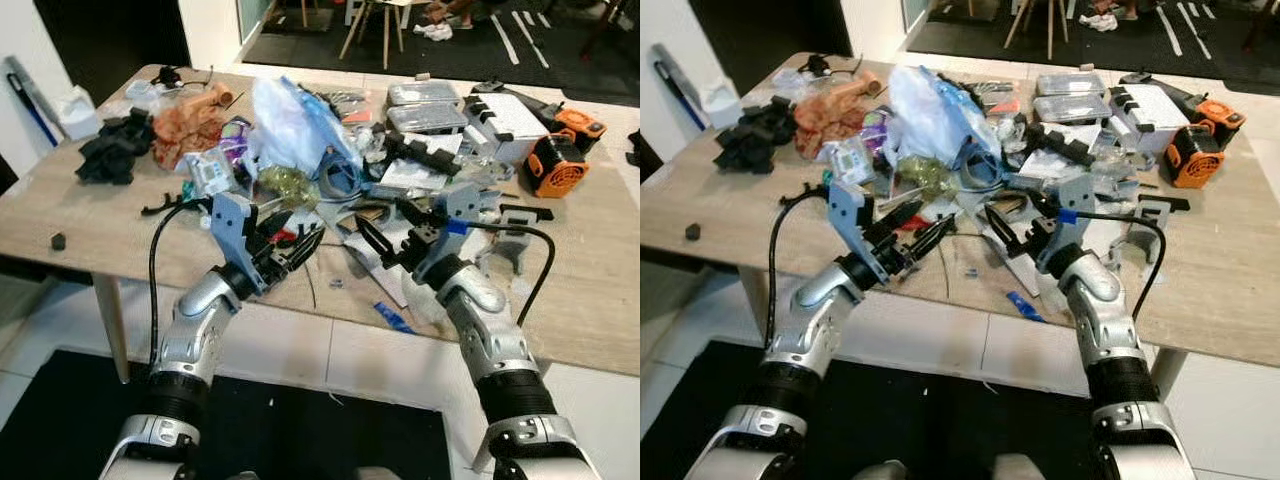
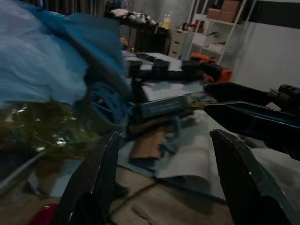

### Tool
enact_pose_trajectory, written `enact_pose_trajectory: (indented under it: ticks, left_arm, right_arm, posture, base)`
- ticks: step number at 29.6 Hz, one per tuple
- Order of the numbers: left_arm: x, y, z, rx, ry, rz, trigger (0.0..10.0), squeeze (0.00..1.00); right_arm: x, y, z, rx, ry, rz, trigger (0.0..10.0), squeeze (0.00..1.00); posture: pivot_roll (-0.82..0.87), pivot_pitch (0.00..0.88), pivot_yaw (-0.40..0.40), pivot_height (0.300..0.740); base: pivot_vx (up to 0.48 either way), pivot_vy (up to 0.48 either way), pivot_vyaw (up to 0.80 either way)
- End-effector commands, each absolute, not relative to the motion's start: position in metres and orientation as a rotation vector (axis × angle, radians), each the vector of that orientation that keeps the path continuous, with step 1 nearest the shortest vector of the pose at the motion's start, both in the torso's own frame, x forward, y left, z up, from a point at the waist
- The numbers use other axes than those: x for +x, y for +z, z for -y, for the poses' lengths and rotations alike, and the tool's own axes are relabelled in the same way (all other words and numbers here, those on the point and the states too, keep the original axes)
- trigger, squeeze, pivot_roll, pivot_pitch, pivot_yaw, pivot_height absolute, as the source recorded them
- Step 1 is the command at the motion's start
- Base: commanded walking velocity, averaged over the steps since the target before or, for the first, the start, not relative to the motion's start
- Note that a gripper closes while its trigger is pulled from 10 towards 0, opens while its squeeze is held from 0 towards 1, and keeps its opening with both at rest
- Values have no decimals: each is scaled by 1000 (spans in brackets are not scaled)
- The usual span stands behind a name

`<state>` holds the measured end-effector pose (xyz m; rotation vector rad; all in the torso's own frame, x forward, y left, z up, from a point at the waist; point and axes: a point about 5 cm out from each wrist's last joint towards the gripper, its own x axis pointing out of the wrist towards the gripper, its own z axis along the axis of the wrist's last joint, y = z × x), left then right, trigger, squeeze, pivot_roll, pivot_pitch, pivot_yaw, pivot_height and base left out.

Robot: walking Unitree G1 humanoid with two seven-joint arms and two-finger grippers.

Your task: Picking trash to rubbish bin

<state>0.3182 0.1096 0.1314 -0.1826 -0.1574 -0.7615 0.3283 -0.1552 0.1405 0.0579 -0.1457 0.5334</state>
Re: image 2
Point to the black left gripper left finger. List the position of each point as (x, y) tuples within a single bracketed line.
[(91, 182)]

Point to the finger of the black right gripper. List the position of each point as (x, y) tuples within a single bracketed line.
[(234, 91), (262, 126)]

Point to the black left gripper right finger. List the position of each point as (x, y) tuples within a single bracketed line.
[(246, 187)]

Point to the black orange power tool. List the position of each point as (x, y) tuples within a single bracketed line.
[(211, 68)]

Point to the white shelf rack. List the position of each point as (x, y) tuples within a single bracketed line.
[(230, 35)]

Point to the red plastic object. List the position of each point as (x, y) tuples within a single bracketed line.
[(44, 214)]

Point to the white open box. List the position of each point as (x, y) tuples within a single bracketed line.
[(204, 39)]

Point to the white paper sheet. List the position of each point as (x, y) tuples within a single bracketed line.
[(187, 161)]

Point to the white flat panel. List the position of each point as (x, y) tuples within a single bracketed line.
[(168, 90)]

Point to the brown cardboard piece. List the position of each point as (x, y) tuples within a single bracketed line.
[(145, 125), (147, 145)]

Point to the shiny green foil wrapper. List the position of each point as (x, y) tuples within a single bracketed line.
[(47, 126)]

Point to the dark brown box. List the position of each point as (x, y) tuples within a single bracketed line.
[(200, 25)]

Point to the white drawer cabinet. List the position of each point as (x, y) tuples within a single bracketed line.
[(178, 43)]

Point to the blue printed carton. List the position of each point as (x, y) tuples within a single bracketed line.
[(161, 107)]

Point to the brown cardboard box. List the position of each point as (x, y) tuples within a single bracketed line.
[(230, 5), (213, 14), (228, 17)]

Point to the yellow liquid bottle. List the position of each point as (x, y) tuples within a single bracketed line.
[(167, 22)]

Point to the dark side table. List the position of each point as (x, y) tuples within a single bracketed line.
[(145, 35)]

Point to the blue plastic bag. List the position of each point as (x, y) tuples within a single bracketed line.
[(35, 58)]

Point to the white folded cloth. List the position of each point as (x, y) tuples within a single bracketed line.
[(119, 12)]

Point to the black metal frame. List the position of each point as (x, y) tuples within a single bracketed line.
[(164, 75)]

